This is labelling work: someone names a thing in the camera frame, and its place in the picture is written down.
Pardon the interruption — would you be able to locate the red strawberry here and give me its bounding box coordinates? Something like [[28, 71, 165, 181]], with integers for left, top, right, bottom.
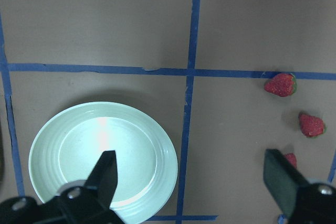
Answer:
[[284, 153, 297, 169], [264, 73, 297, 98], [298, 113, 327, 138]]

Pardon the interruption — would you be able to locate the light green plate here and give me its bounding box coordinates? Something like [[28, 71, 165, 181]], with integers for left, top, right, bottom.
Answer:
[[28, 102, 178, 223]]

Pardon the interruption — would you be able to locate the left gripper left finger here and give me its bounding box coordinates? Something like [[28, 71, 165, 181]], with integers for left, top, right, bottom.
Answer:
[[56, 151, 123, 223]]

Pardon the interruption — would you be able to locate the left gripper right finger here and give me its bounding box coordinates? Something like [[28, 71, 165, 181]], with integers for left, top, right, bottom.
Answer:
[[263, 149, 335, 223]]

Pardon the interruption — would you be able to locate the woven wicker basket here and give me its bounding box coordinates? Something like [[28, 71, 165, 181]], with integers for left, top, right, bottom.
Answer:
[[0, 130, 5, 187]]

